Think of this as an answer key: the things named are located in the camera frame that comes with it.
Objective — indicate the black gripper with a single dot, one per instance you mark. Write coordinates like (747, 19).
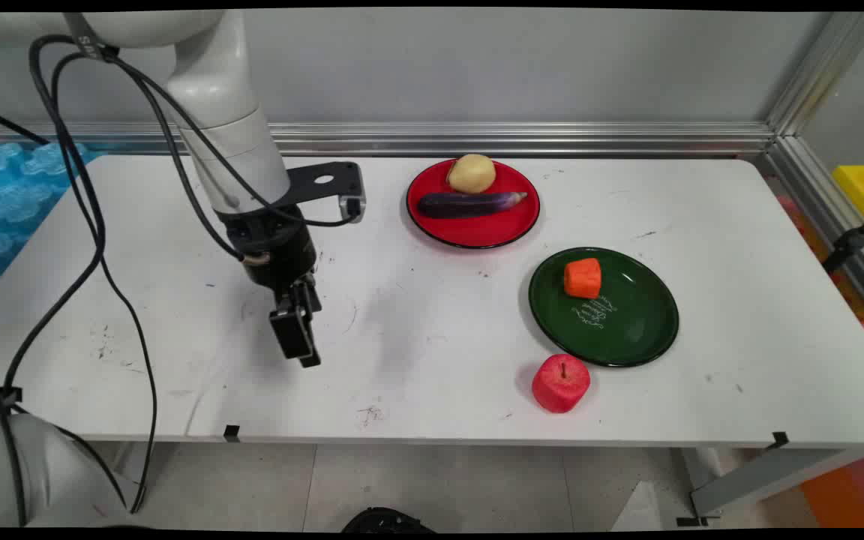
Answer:
(282, 251)

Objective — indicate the orange toy carrot piece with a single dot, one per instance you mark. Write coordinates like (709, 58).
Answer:
(583, 278)

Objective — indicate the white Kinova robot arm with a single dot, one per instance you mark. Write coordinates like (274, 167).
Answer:
(211, 82)

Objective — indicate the black tape marker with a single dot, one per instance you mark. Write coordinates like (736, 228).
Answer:
(780, 439)
(231, 433)

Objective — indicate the red round plate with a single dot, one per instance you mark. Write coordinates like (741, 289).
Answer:
(469, 225)

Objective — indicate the purple toy eggplant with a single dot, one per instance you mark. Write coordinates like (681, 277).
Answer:
(466, 205)

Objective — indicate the black round object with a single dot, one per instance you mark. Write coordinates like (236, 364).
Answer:
(387, 521)

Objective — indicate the yellow toy potato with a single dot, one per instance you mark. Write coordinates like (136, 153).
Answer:
(471, 174)

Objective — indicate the red toy apple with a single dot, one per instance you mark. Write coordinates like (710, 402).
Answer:
(560, 384)

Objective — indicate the blue foam mat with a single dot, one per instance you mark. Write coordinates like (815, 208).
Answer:
(12, 202)

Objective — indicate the green round plate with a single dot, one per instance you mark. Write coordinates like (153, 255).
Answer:
(627, 322)

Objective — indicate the grey table brace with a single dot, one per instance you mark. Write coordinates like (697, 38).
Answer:
(769, 476)

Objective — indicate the orange box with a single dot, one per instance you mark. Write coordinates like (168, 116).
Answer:
(848, 491)

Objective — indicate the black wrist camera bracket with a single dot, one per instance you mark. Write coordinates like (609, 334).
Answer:
(325, 184)

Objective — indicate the horizontal aluminium frame rail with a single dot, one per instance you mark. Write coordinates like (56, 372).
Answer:
(477, 139)

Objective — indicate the side aluminium frame rail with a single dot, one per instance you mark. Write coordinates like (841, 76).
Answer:
(829, 202)

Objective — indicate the upright aluminium frame post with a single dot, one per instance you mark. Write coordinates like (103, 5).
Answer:
(822, 71)

